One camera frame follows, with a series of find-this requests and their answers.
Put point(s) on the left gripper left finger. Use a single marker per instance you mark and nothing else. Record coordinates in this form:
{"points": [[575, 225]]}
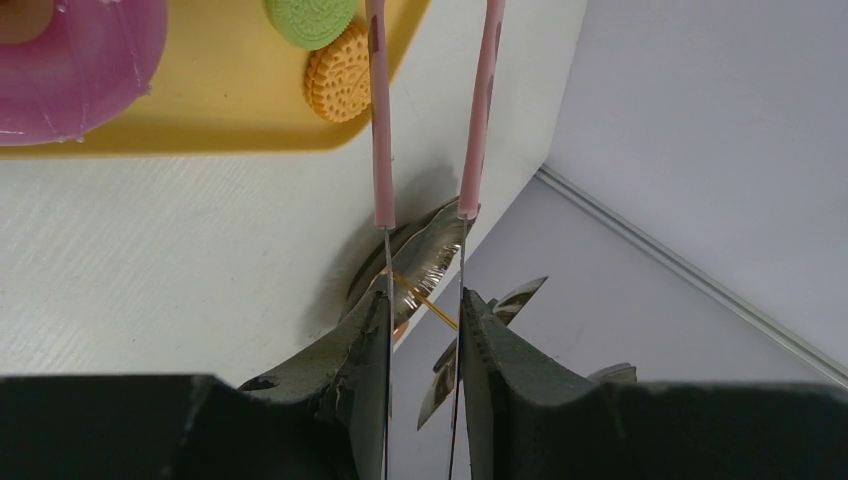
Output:
{"points": [[342, 380]]}

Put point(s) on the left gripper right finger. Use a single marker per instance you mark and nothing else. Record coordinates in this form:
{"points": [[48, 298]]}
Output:
{"points": [[519, 403]]}

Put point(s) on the pink handled metal tongs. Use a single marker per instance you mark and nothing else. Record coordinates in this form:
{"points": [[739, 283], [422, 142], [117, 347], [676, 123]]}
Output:
{"points": [[384, 201]]}

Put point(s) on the pink frosted donut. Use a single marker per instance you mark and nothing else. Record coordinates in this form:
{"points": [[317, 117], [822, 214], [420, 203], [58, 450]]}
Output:
{"points": [[68, 67]]}

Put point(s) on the three tier glass stand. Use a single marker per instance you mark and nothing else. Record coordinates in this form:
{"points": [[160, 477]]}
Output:
{"points": [[423, 250]]}

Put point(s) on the yellow serving tray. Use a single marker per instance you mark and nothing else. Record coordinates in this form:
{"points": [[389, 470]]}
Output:
{"points": [[227, 83]]}

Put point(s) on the green sandwich cookie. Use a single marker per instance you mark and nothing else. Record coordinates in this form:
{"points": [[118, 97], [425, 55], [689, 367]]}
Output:
{"points": [[310, 24]]}

